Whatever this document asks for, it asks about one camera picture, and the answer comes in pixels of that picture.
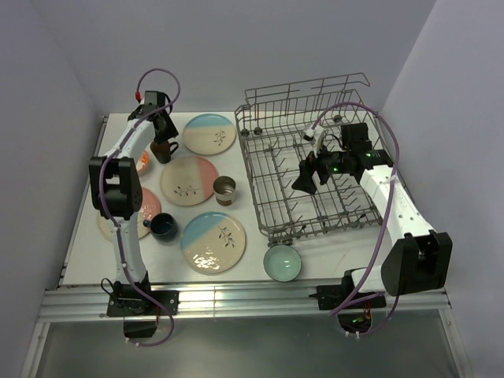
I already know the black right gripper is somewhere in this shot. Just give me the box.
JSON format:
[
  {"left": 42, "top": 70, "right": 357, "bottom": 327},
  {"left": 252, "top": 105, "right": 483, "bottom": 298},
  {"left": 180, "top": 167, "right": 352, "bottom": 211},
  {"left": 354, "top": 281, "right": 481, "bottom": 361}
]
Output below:
[{"left": 291, "top": 138, "right": 351, "bottom": 195}]

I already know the brown ceramic mug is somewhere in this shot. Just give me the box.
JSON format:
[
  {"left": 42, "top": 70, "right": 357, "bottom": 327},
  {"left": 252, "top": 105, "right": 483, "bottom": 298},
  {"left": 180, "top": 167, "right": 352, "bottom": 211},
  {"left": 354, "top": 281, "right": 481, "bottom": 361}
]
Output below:
[{"left": 150, "top": 141, "right": 179, "bottom": 164}]

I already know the orange patterned small bowl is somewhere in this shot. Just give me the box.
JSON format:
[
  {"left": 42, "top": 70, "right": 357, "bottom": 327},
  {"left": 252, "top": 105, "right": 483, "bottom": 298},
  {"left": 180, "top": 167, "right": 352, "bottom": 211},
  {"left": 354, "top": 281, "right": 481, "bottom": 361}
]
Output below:
[{"left": 136, "top": 150, "right": 150, "bottom": 176}]

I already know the grey brown tumbler cup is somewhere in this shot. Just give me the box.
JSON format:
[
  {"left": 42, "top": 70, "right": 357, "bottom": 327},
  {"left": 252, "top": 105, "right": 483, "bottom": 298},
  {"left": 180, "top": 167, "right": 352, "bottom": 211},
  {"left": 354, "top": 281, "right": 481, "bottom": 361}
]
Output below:
[{"left": 213, "top": 176, "right": 236, "bottom": 206}]

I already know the dark blue mug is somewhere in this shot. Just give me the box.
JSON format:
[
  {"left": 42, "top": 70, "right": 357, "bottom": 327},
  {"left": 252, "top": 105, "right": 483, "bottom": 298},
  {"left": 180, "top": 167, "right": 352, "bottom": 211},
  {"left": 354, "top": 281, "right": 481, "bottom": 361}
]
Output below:
[{"left": 143, "top": 213, "right": 179, "bottom": 243}]

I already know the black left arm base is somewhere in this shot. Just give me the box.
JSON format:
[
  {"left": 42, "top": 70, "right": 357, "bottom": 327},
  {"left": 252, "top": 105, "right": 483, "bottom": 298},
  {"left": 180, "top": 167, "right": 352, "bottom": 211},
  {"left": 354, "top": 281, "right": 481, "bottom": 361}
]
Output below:
[{"left": 101, "top": 279, "right": 180, "bottom": 342}]

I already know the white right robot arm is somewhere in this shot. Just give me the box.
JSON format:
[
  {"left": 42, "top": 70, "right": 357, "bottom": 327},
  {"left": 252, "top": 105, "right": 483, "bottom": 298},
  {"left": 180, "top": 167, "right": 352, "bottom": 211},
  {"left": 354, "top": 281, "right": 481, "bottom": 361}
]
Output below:
[{"left": 291, "top": 123, "right": 453, "bottom": 307}]

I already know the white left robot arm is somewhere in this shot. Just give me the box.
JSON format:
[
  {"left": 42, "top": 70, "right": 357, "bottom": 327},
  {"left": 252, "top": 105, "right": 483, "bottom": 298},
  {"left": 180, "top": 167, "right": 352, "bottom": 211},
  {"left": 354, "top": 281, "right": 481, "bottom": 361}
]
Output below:
[{"left": 88, "top": 107, "right": 178, "bottom": 314}]

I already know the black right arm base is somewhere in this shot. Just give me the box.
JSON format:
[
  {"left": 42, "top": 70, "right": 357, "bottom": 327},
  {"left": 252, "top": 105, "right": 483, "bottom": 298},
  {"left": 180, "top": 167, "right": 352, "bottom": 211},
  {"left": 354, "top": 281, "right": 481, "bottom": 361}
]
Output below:
[{"left": 309, "top": 272, "right": 387, "bottom": 334}]

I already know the blue cream plate far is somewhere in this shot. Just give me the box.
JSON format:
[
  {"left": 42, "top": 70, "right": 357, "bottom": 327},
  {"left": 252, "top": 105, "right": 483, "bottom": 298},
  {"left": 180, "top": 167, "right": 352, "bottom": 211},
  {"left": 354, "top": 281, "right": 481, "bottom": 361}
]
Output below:
[{"left": 183, "top": 113, "right": 236, "bottom": 156}]

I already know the blue cream plate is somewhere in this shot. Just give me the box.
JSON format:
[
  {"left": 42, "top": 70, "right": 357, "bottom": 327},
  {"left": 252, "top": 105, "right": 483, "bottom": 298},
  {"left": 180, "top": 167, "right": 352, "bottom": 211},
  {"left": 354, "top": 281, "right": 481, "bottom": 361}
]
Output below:
[
  {"left": 180, "top": 212, "right": 246, "bottom": 276},
  {"left": 183, "top": 113, "right": 236, "bottom": 156}
]

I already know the pink cream plate middle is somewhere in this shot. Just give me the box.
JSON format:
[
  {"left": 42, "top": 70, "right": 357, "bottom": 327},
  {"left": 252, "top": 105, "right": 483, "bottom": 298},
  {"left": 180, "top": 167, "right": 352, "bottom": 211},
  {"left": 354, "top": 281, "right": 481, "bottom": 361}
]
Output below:
[{"left": 160, "top": 156, "right": 219, "bottom": 206}]

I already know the pink cream plate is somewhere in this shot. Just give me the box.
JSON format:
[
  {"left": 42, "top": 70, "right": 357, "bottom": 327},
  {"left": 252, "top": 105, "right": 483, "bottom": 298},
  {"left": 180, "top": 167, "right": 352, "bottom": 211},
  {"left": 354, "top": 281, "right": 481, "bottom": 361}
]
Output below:
[
  {"left": 160, "top": 156, "right": 219, "bottom": 206},
  {"left": 96, "top": 187, "right": 161, "bottom": 242}
]

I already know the pink cream plate left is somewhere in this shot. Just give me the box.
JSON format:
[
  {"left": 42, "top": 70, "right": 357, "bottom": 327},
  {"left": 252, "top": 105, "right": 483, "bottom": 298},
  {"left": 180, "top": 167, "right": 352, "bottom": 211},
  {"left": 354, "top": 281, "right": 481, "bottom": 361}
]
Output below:
[{"left": 96, "top": 187, "right": 161, "bottom": 242}]

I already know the pale green bowl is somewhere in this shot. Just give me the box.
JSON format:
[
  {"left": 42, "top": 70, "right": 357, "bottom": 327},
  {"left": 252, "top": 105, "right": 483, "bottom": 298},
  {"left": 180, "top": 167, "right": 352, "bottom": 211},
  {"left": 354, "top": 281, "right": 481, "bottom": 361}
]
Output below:
[{"left": 263, "top": 245, "right": 302, "bottom": 282}]

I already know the blue cream plate near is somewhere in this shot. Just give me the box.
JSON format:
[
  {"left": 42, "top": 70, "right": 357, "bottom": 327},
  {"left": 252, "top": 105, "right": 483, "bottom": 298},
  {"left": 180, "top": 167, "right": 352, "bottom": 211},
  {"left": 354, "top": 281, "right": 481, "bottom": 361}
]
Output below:
[{"left": 180, "top": 212, "right": 246, "bottom": 276}]

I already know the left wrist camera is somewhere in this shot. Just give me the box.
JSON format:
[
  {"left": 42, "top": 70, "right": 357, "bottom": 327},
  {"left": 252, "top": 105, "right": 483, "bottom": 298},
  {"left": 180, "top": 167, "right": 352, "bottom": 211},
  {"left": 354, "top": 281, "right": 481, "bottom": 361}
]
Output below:
[{"left": 143, "top": 91, "right": 169, "bottom": 109}]

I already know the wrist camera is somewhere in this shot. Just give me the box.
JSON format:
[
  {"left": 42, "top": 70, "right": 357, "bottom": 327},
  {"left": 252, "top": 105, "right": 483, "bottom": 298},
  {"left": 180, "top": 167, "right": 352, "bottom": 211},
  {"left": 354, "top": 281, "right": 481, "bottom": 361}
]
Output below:
[
  {"left": 303, "top": 125, "right": 328, "bottom": 156},
  {"left": 143, "top": 91, "right": 169, "bottom": 109}
]

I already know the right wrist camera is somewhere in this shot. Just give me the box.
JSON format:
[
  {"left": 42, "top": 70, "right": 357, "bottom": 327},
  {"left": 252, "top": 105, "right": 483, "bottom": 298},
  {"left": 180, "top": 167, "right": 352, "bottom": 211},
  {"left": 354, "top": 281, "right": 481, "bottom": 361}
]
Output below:
[{"left": 303, "top": 125, "right": 328, "bottom": 156}]

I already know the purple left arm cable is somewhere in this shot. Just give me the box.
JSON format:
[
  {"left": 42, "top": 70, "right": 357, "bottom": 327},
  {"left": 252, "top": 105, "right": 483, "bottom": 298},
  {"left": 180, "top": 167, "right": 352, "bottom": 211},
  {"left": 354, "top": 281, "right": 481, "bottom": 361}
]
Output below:
[{"left": 98, "top": 67, "right": 182, "bottom": 349}]

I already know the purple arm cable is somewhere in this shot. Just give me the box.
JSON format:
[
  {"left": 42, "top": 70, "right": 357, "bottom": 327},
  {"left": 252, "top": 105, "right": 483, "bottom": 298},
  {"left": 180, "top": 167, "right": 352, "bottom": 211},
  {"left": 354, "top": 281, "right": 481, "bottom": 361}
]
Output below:
[
  {"left": 98, "top": 67, "right": 182, "bottom": 349},
  {"left": 310, "top": 101, "right": 401, "bottom": 335}
]

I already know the grey wire dish rack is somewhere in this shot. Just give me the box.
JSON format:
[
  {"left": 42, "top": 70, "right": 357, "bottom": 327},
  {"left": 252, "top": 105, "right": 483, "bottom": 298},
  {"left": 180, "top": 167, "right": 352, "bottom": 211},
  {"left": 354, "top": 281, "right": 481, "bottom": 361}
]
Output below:
[{"left": 235, "top": 72, "right": 384, "bottom": 246}]

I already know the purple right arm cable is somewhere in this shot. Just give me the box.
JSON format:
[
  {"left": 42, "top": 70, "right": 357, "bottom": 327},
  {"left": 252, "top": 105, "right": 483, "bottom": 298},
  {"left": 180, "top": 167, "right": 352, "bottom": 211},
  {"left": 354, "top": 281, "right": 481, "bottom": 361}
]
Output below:
[{"left": 310, "top": 101, "right": 401, "bottom": 335}]

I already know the aluminium mounting rail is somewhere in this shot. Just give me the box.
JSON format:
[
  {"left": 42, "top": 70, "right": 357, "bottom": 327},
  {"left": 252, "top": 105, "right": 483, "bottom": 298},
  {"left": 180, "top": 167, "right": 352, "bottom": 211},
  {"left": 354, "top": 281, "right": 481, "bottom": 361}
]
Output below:
[{"left": 37, "top": 281, "right": 452, "bottom": 324}]

